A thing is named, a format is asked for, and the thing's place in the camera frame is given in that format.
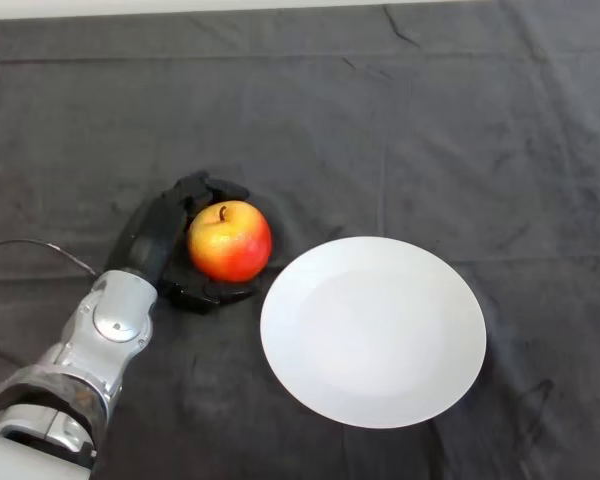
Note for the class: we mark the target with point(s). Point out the red yellow apple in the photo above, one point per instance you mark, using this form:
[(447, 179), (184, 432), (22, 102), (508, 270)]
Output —
[(229, 242)]

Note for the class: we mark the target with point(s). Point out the black cloth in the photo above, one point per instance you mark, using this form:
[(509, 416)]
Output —
[(330, 125)]

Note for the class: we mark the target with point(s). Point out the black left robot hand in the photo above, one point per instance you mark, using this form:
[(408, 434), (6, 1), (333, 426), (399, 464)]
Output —
[(152, 235)]

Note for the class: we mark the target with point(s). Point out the white round plate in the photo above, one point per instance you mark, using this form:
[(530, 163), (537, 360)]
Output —
[(372, 332)]

